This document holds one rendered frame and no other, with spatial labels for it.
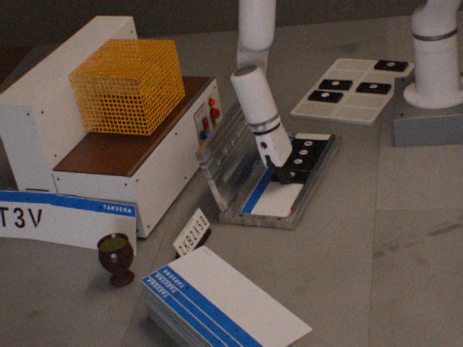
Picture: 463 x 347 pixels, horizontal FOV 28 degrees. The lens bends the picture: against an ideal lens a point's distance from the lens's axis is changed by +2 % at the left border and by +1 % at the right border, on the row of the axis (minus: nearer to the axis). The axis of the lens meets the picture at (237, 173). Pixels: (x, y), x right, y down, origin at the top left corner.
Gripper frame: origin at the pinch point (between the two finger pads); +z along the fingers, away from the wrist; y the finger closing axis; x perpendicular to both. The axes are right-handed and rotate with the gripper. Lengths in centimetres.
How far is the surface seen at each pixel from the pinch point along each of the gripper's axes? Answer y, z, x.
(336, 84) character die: 59, 2, 4
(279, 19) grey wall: 217, 30, 91
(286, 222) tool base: -16.8, 3.7, -5.2
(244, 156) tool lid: 1.5, -6.8, 10.3
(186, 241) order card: -31.0, -2.4, 15.2
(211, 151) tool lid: -10.9, -15.9, 11.3
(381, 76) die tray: 67, 5, -8
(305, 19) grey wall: 220, 34, 79
